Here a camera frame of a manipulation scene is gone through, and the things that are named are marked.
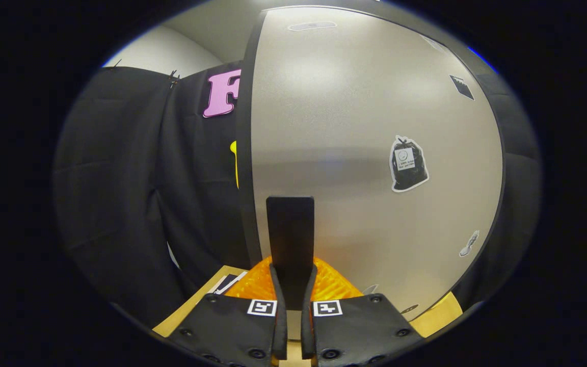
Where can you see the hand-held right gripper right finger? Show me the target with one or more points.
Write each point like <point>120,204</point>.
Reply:
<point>308,326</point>

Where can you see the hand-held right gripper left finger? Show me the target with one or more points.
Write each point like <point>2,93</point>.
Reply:
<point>279,326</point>

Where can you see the grey cabinet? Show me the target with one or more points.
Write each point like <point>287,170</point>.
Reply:
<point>245,153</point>

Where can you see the light grey cabinet door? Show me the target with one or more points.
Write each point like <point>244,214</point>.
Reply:
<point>334,127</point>

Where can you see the black backdrop cloth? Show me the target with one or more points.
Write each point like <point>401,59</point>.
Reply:
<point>120,178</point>

